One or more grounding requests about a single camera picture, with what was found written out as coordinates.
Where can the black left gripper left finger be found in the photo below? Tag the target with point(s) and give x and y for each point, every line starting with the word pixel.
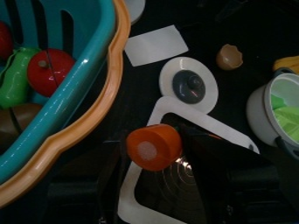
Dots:
pixel 112 180

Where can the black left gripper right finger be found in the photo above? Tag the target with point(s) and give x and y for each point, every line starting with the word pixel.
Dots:
pixel 225 175

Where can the orange toy carrot top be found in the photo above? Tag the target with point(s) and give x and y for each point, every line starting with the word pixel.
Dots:
pixel 154 145

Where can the teal basket with orange rim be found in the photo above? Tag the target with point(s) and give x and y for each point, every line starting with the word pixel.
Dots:
pixel 93 87

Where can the white toy pot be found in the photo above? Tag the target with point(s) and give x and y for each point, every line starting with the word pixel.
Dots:
pixel 258 113

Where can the light green toy lettuce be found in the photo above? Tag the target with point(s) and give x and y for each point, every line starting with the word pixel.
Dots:
pixel 287 119

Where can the white toy stove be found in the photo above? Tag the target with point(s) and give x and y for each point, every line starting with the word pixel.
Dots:
pixel 174 106

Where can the brown toy food piece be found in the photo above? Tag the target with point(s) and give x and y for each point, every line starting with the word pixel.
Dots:
pixel 18 119

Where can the white pot lid dark knob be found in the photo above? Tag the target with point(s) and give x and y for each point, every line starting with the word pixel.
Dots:
pixel 188 86

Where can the red toy tomato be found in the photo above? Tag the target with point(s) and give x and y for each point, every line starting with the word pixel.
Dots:
pixel 50 73

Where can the brown toy eggshell half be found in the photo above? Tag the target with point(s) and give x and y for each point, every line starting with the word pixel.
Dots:
pixel 229 57

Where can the yellow toy food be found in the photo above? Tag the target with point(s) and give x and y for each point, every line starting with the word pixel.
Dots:
pixel 287 62

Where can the green toy vegetable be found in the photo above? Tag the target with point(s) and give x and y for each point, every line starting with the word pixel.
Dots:
pixel 14 78

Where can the white rectangular card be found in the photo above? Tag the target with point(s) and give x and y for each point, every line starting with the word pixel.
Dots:
pixel 154 45

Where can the red toy food piece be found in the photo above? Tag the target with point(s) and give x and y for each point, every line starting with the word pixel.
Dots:
pixel 4 39

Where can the white round plate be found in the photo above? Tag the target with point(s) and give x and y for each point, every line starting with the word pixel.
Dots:
pixel 133 8

